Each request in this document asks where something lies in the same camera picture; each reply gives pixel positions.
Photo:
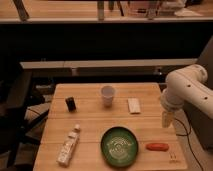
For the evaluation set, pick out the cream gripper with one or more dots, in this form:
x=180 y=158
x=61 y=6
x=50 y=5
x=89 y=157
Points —
x=167 y=119

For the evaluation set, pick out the black eraser block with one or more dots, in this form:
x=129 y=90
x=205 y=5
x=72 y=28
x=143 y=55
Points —
x=70 y=103

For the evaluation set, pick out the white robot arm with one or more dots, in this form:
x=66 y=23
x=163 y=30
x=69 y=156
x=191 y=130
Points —
x=186 y=84

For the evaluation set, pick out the orange carrot toy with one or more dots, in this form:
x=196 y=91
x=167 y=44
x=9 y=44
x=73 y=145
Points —
x=157 y=146

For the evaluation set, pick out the white rectangular packet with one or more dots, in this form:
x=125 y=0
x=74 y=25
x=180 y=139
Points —
x=134 y=105

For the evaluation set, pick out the green ribbed bowl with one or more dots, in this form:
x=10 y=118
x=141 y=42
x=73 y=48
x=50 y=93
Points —
x=119 y=147

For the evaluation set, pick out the white paper cup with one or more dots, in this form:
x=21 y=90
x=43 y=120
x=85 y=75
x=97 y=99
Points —
x=107 y=95

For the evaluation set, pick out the black office chair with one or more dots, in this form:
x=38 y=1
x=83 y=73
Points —
x=13 y=125

